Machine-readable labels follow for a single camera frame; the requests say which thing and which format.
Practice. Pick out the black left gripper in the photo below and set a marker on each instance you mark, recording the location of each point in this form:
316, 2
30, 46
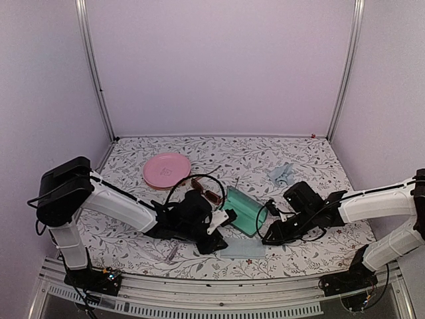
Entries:
209, 246

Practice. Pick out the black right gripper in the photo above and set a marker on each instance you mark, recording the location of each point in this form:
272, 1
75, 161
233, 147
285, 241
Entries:
279, 234

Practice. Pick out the grey case green lining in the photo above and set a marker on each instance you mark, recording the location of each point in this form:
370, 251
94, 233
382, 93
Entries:
250, 215

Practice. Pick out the blue-grey cleaning cloth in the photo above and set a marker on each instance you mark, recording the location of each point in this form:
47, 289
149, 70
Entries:
243, 249

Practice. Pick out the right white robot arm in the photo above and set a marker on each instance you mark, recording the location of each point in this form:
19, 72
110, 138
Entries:
344, 207

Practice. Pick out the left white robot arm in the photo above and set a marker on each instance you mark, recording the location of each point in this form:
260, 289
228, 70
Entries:
74, 185

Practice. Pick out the brown sunglasses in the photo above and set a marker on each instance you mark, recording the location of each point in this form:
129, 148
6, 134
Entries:
211, 196

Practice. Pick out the clear purple glasses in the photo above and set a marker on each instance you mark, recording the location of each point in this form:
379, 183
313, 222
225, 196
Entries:
155, 252

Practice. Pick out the crumpled light blue cloth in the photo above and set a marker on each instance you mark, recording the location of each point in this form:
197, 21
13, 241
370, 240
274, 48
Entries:
282, 176

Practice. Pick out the pink plate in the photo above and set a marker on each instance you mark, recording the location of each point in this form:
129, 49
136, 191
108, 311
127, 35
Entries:
164, 170

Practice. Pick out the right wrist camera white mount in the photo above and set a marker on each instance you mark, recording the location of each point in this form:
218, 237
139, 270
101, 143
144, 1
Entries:
274, 211

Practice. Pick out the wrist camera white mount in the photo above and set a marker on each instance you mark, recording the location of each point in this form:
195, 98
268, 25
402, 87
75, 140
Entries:
274, 211
220, 217

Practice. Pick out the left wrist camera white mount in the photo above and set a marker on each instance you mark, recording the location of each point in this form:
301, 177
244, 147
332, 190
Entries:
220, 217

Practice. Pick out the front aluminium rail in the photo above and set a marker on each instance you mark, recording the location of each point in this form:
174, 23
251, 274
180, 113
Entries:
156, 297

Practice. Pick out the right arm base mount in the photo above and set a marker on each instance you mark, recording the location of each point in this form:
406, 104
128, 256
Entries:
358, 276

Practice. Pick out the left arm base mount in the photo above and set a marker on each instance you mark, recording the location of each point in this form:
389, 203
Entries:
104, 281

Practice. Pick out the right aluminium frame post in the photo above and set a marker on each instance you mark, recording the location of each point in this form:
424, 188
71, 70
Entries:
354, 36

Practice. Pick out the aluminium frame post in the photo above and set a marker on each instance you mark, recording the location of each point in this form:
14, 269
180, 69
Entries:
83, 22
354, 36

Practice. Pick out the left aluminium frame post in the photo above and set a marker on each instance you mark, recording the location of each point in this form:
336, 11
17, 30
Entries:
83, 22

